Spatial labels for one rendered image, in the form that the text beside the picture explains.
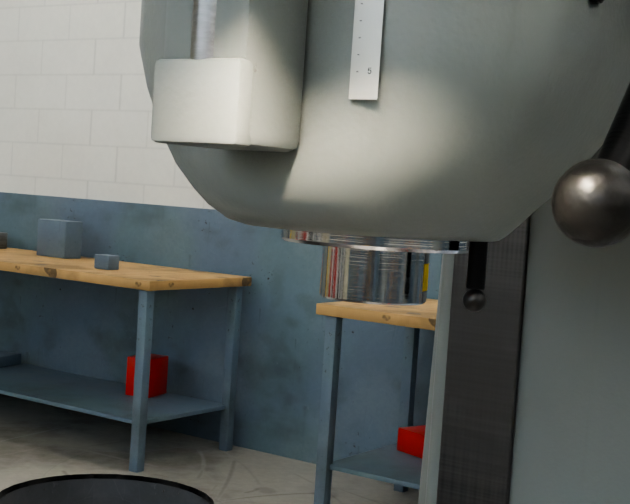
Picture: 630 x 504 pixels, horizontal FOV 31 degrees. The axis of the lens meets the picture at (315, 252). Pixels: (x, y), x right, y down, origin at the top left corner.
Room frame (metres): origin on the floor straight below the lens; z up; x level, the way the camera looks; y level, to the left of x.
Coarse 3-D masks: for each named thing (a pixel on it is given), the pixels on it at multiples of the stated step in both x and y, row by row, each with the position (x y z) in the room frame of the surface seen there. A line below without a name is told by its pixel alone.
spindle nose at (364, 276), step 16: (336, 256) 0.49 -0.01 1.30; (352, 256) 0.49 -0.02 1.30; (368, 256) 0.49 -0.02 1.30; (384, 256) 0.49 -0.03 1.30; (400, 256) 0.49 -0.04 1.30; (416, 256) 0.49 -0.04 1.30; (336, 272) 0.49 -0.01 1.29; (352, 272) 0.49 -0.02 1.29; (368, 272) 0.49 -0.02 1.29; (384, 272) 0.49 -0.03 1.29; (400, 272) 0.49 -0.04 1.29; (416, 272) 0.49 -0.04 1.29; (320, 288) 0.51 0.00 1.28; (336, 288) 0.49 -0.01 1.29; (352, 288) 0.49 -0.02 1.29; (368, 288) 0.49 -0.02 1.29; (384, 288) 0.49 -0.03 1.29; (400, 288) 0.49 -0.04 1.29; (416, 288) 0.49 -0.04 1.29; (384, 304) 0.49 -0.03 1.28; (400, 304) 0.49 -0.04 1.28; (416, 304) 0.50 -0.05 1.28
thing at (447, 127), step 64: (320, 0) 0.42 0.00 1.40; (384, 0) 0.41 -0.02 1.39; (448, 0) 0.40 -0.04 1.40; (512, 0) 0.41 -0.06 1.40; (576, 0) 0.43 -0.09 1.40; (320, 64) 0.42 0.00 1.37; (384, 64) 0.41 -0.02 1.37; (448, 64) 0.40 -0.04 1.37; (512, 64) 0.41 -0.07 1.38; (576, 64) 0.44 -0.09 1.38; (320, 128) 0.42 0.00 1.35; (384, 128) 0.41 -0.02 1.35; (448, 128) 0.41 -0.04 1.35; (512, 128) 0.42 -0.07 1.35; (576, 128) 0.46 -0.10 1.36; (256, 192) 0.44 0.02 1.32; (320, 192) 0.43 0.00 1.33; (384, 192) 0.42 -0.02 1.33; (448, 192) 0.43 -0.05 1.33; (512, 192) 0.46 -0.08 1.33
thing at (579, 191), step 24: (624, 96) 0.41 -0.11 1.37; (624, 120) 0.40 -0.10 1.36; (624, 144) 0.39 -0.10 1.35; (576, 168) 0.38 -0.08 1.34; (600, 168) 0.37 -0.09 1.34; (624, 168) 0.38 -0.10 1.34; (576, 192) 0.37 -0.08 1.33; (600, 192) 0.37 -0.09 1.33; (624, 192) 0.37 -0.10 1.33; (576, 216) 0.37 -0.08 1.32; (600, 216) 0.37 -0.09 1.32; (624, 216) 0.37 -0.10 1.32; (576, 240) 0.38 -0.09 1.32; (600, 240) 0.38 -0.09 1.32
